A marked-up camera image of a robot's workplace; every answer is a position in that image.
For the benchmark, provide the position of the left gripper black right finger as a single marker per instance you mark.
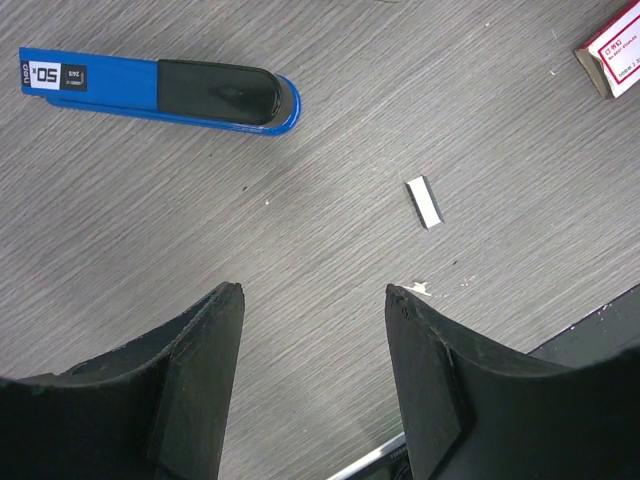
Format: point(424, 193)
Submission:
point(510, 405)

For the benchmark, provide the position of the blue stapler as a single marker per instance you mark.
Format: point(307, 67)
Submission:
point(204, 94)

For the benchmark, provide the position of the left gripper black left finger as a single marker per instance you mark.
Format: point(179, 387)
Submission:
point(153, 408)

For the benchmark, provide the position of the staple box red white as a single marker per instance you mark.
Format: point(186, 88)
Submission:
point(611, 56)

